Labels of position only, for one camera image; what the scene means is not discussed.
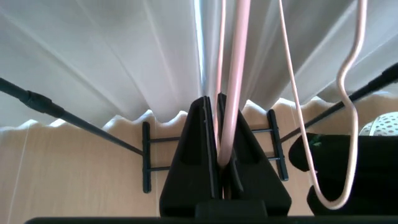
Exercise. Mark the white laundry basket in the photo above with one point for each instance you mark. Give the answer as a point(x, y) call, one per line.
point(384, 124)

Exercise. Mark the black garment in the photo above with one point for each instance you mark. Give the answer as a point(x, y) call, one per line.
point(376, 174)

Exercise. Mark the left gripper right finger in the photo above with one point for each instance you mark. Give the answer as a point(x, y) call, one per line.
point(261, 180)

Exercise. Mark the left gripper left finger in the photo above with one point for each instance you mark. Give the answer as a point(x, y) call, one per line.
point(186, 180)

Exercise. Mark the black clothes rack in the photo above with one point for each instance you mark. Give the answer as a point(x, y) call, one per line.
point(146, 155)

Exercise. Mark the pink clothes hanger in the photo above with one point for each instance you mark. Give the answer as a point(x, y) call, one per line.
point(237, 62)
point(362, 25)

